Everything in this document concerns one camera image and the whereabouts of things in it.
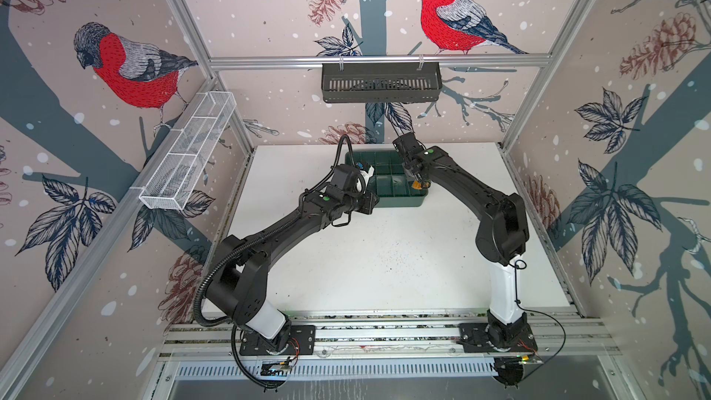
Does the aluminium top crossbar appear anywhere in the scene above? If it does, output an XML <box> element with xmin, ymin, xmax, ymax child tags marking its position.
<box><xmin>208</xmin><ymin>54</ymin><xmax>553</xmax><ymax>71</ymax></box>

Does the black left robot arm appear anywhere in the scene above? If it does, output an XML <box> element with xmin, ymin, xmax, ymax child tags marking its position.
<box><xmin>193</xmin><ymin>135</ymin><xmax>380</xmax><ymax>353</ymax></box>

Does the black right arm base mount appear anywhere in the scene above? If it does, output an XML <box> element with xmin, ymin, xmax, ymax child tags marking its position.
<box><xmin>457</xmin><ymin>318</ymin><xmax>538</xmax><ymax>354</ymax></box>

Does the green plastic compartment tray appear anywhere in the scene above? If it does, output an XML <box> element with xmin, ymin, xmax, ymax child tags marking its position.
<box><xmin>346</xmin><ymin>149</ymin><xmax>428</xmax><ymax>209</ymax></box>

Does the black hanging wire basket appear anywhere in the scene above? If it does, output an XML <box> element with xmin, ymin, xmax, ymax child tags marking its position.
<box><xmin>321</xmin><ymin>62</ymin><xmax>443</xmax><ymax>104</ymax></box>

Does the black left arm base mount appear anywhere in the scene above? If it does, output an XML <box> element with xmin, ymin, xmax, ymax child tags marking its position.
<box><xmin>236</xmin><ymin>324</ymin><xmax>316</xmax><ymax>357</ymax></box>

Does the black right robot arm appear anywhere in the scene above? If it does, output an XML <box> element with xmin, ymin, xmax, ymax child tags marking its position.
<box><xmin>394</xmin><ymin>133</ymin><xmax>530</xmax><ymax>350</ymax></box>

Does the white wire mesh shelf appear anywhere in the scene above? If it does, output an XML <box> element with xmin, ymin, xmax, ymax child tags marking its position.
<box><xmin>139</xmin><ymin>91</ymin><xmax>236</xmax><ymax>210</ymax></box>

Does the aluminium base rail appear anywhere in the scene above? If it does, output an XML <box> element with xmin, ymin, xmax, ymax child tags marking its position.
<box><xmin>157</xmin><ymin>309</ymin><xmax>621</xmax><ymax>361</ymax></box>

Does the olive green striped sock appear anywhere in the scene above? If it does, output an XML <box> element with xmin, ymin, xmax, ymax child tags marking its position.
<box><xmin>410</xmin><ymin>180</ymin><xmax>429</xmax><ymax>190</ymax></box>

